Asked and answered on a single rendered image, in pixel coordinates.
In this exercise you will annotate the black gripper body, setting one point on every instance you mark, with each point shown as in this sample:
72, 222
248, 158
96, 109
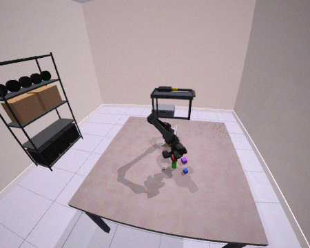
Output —
167, 154

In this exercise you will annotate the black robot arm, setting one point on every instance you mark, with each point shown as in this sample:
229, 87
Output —
168, 135

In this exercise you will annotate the purple block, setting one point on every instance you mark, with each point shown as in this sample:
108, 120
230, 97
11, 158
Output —
184, 160

